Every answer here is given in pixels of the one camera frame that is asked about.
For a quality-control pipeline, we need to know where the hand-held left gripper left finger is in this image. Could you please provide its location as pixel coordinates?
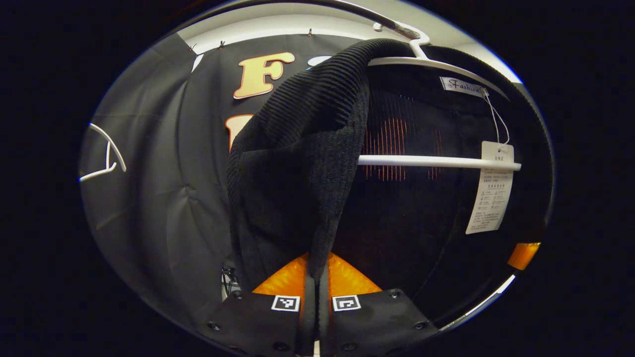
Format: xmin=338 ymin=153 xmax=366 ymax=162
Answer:
xmin=206 ymin=253 xmax=318 ymax=357

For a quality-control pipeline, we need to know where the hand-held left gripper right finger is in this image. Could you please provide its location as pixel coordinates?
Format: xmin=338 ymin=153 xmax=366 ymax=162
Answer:
xmin=317 ymin=252 xmax=440 ymax=357

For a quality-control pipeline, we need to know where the black knitted jacket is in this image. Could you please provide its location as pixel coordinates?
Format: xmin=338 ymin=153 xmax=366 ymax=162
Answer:
xmin=226 ymin=39 xmax=554 ymax=323

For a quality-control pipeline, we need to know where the white clothes hanger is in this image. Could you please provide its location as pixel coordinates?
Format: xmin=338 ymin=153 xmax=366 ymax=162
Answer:
xmin=357 ymin=22 xmax=522 ymax=172
xmin=79 ymin=123 xmax=127 ymax=183

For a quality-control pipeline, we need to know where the black tripod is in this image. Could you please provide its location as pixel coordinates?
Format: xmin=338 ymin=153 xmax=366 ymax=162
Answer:
xmin=221 ymin=267 xmax=242 ymax=299

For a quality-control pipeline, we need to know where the black backdrop cloth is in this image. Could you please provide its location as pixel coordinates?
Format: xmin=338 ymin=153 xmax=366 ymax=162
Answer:
xmin=79 ymin=32 xmax=378 ymax=323

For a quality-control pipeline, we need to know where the row of small black clips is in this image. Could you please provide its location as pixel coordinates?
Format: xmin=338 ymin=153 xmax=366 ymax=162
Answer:
xmin=188 ymin=28 xmax=313 ymax=53

